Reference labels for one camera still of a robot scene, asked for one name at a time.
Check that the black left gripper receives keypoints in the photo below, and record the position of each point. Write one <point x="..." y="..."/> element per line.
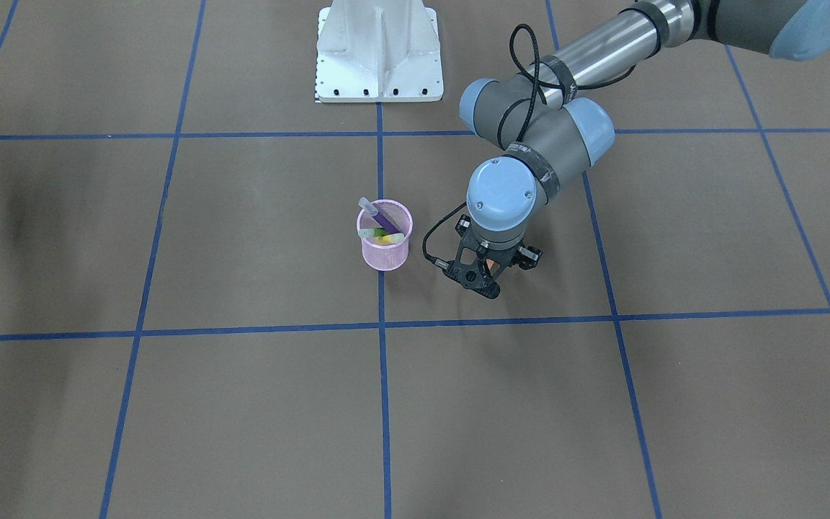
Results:
<point x="529" y="257"/>

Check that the yellow highlighter pen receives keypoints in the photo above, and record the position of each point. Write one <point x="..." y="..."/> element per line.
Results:
<point x="392" y="240"/>

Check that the green highlighter pen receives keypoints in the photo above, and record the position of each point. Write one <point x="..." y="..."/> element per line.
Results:
<point x="373" y="233"/>

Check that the purple highlighter pen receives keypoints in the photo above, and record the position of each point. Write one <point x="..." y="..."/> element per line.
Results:
<point x="377" y="215"/>

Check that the orange highlighter pen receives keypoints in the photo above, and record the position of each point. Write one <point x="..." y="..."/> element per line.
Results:
<point x="492" y="267"/>

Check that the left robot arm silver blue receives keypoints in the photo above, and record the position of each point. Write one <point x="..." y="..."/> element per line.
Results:
<point x="549" y="133"/>

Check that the pink mesh pen holder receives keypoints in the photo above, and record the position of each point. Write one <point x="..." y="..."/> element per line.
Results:
<point x="392" y="257"/>

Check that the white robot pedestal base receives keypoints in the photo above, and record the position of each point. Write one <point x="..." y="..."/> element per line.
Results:
<point x="378" y="52"/>

